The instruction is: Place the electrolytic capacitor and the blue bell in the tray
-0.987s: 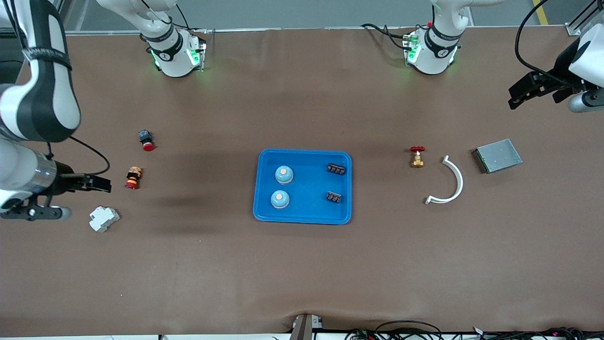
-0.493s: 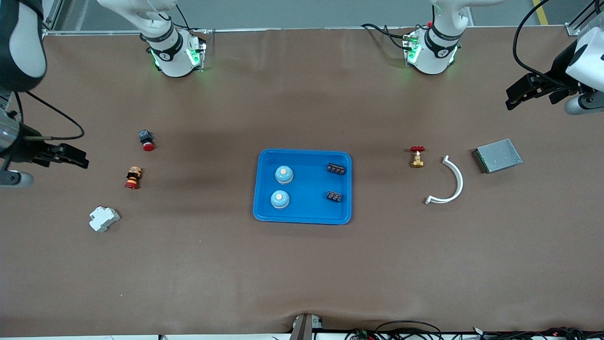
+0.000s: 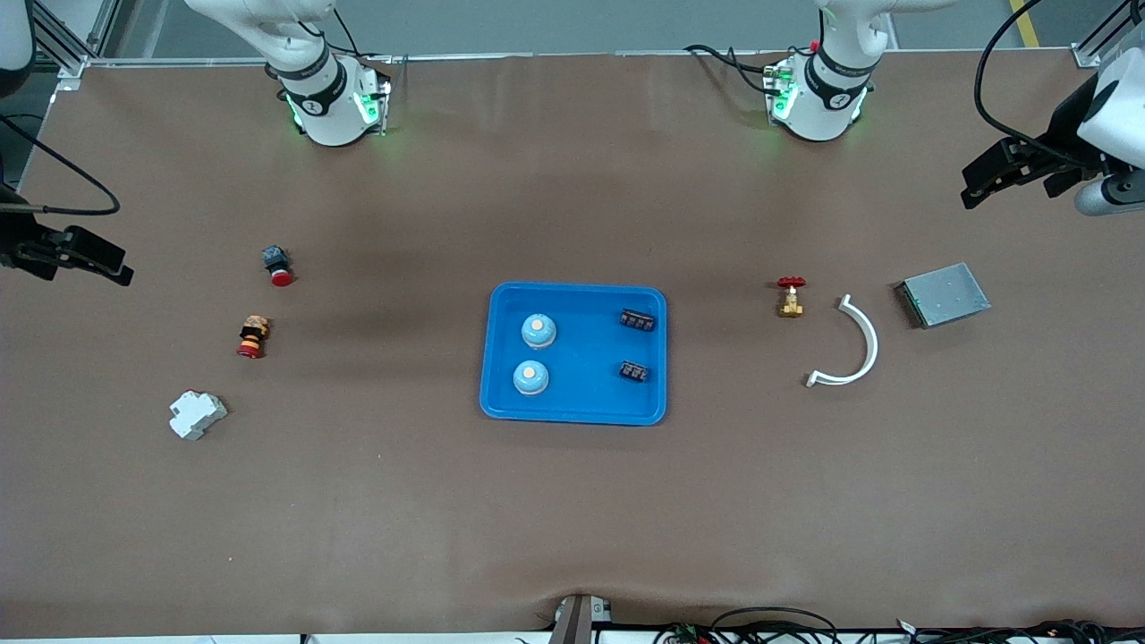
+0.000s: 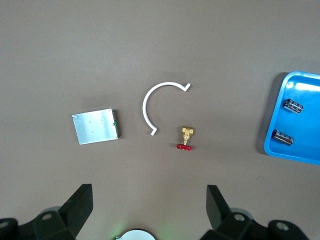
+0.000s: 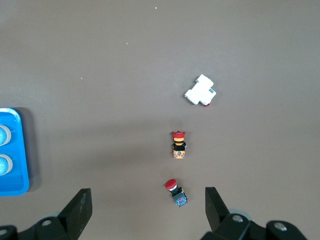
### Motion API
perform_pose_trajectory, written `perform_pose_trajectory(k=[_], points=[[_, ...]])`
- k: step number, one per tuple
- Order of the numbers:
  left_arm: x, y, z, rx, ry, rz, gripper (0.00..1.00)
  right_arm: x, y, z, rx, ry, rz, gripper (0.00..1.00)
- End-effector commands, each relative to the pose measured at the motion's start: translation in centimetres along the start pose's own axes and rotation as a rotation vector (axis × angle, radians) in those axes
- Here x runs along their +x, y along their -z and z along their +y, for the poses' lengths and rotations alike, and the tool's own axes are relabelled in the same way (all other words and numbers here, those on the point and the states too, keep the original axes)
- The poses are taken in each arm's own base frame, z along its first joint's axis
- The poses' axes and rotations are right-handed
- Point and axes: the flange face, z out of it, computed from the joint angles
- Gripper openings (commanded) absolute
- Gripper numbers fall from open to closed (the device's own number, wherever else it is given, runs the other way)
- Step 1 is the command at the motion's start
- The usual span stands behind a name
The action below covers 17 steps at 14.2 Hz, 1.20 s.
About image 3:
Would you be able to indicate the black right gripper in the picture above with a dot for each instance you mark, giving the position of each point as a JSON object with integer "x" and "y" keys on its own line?
{"x": 20, "y": 243}

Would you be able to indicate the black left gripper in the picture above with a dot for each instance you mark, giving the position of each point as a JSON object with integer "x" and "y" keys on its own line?
{"x": 1061, "y": 129}

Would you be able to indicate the dark brown electrolytic capacitor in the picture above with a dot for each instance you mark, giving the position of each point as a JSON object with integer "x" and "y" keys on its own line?
{"x": 633, "y": 371}
{"x": 637, "y": 319}

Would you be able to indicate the blue desk bell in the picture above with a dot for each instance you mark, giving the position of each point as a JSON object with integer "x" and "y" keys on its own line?
{"x": 538, "y": 330}
{"x": 530, "y": 377}

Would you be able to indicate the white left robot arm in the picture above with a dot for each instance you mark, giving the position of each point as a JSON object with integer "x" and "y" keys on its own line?
{"x": 823, "y": 98}

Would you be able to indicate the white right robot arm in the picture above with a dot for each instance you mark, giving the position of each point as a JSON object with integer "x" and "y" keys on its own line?
{"x": 326, "y": 98}

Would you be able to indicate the blue plastic tray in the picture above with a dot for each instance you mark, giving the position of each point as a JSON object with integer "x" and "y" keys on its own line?
{"x": 581, "y": 402}

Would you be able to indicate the grey metal box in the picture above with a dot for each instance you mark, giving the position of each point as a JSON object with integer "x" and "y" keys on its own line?
{"x": 946, "y": 295}

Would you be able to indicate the red black orange push button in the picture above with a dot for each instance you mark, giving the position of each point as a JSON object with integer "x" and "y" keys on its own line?
{"x": 253, "y": 338}

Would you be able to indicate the red button with dark body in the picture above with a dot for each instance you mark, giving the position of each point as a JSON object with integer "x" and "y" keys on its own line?
{"x": 279, "y": 273}

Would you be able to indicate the white circuit breaker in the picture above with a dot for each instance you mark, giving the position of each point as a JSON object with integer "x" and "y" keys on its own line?
{"x": 195, "y": 416}

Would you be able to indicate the white curved pipe clamp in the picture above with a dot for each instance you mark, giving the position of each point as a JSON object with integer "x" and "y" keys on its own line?
{"x": 871, "y": 347}

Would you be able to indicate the circuit board with red light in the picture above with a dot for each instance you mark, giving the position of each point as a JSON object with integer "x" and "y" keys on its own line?
{"x": 687, "y": 635}

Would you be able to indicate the aluminium frame profile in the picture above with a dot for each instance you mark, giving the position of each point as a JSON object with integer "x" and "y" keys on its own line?
{"x": 1088, "y": 57}
{"x": 55, "y": 40}

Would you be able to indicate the grey brown camera bracket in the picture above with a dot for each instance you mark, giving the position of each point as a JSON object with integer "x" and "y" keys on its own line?
{"x": 577, "y": 622}

